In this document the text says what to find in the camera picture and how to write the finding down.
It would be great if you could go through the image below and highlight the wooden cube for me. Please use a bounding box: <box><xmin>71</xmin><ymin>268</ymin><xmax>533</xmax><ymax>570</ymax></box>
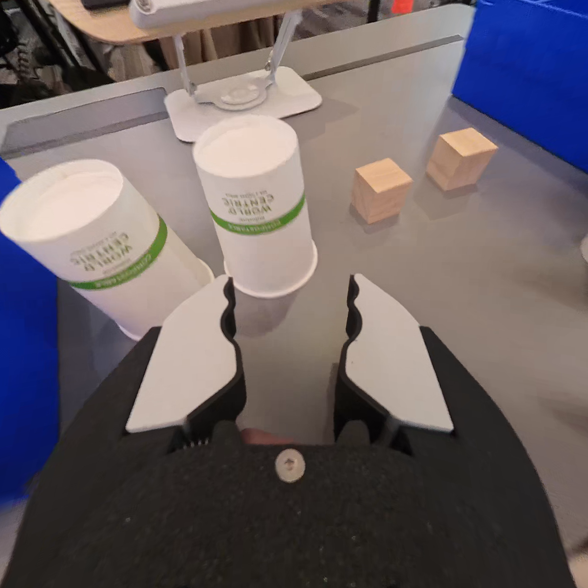
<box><xmin>350</xmin><ymin>158</ymin><xmax>414</xmax><ymax>225</ymax></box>
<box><xmin>426</xmin><ymin>127</ymin><xmax>499</xmax><ymax>192</ymax></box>

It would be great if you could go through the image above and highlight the white paper cup green band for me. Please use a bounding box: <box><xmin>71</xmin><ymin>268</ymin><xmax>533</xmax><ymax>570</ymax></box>
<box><xmin>0</xmin><ymin>158</ymin><xmax>215</xmax><ymax>341</ymax></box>
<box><xmin>192</xmin><ymin>114</ymin><xmax>319</xmax><ymax>299</ymax></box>

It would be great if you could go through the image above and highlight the blue plastic bin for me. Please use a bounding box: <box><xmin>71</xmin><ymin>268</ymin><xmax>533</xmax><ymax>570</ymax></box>
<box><xmin>0</xmin><ymin>158</ymin><xmax>61</xmax><ymax>503</ymax></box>
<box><xmin>452</xmin><ymin>0</ymin><xmax>588</xmax><ymax>174</ymax></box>

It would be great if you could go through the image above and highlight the instruction sheet on stand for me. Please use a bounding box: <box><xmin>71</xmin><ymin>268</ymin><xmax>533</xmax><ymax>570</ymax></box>
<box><xmin>48</xmin><ymin>0</ymin><xmax>343</xmax><ymax>144</ymax></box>

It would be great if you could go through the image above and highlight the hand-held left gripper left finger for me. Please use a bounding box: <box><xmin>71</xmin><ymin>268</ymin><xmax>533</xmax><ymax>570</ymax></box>
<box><xmin>124</xmin><ymin>274</ymin><xmax>247</xmax><ymax>448</ymax></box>

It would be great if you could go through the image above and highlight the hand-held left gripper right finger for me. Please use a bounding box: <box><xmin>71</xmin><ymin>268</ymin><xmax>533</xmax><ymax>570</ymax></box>
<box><xmin>334</xmin><ymin>274</ymin><xmax>455</xmax><ymax>448</ymax></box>

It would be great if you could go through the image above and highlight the dark table cable flap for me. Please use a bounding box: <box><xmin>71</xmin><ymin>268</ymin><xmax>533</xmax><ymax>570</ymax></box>
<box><xmin>0</xmin><ymin>87</ymin><xmax>167</xmax><ymax>159</ymax></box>

